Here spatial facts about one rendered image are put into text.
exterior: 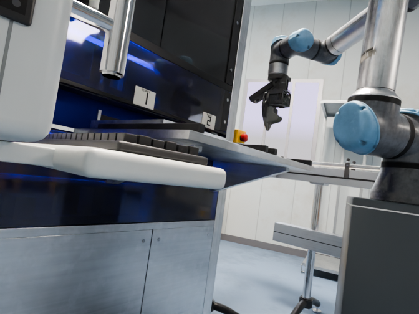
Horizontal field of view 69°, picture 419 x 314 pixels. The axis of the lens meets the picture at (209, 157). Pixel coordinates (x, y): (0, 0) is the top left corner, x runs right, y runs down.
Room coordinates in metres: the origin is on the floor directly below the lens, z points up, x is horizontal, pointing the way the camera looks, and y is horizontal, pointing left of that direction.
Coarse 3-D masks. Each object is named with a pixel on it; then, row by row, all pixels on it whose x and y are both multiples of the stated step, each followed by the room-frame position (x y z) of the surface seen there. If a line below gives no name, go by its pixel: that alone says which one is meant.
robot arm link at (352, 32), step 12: (360, 12) 0.92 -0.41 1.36; (408, 12) 0.82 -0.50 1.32; (348, 24) 0.96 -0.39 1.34; (360, 24) 0.92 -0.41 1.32; (336, 36) 1.01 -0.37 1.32; (348, 36) 0.97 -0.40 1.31; (360, 36) 0.95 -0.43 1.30; (324, 48) 1.06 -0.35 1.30; (336, 48) 1.03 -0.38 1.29; (348, 48) 1.02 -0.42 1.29; (324, 60) 1.10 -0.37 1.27; (336, 60) 1.11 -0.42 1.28
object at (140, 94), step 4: (136, 88) 0.98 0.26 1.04; (140, 88) 0.99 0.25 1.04; (144, 88) 1.00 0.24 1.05; (136, 92) 0.98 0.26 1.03; (140, 92) 0.99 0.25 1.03; (144, 92) 1.00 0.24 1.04; (148, 92) 1.02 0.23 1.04; (152, 92) 1.03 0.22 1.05; (136, 96) 0.98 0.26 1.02; (140, 96) 0.99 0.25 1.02; (144, 96) 1.00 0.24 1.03; (148, 96) 1.02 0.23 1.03; (152, 96) 1.03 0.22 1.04; (136, 100) 0.98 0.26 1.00; (140, 100) 0.99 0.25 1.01; (144, 100) 1.01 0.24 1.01; (148, 100) 1.02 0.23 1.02; (152, 100) 1.03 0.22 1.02; (136, 104) 0.98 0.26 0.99; (140, 104) 1.00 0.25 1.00; (144, 104) 1.01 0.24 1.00; (148, 104) 1.02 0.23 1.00; (152, 104) 1.03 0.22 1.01; (152, 108) 1.04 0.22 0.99
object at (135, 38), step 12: (132, 36) 0.94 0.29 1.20; (144, 48) 0.99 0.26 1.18; (156, 48) 1.02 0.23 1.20; (168, 60) 1.07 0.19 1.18; (180, 60) 1.11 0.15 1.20; (192, 72) 1.17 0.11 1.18; (204, 72) 1.22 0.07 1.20; (72, 84) 0.82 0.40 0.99; (216, 84) 1.28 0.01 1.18; (108, 96) 0.91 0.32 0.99; (144, 108) 1.01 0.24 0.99; (180, 120) 1.15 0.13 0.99; (216, 132) 1.32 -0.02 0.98
